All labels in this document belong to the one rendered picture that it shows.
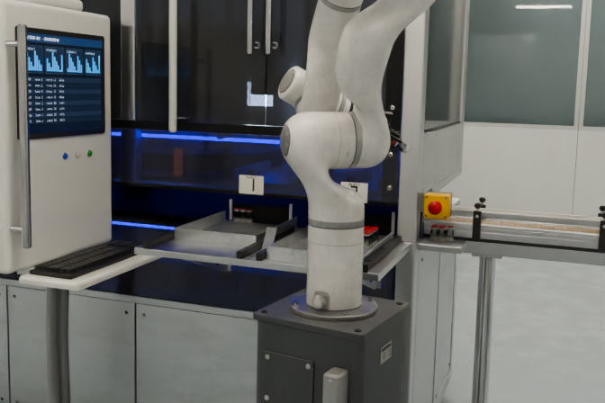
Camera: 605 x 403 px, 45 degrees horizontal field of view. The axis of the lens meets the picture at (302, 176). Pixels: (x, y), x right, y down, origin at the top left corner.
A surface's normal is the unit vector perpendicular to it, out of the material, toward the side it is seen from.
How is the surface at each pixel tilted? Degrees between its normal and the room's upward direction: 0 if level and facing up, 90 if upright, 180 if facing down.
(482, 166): 90
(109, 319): 90
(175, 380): 90
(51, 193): 90
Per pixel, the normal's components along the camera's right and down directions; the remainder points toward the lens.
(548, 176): -0.33, 0.11
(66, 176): 0.94, 0.07
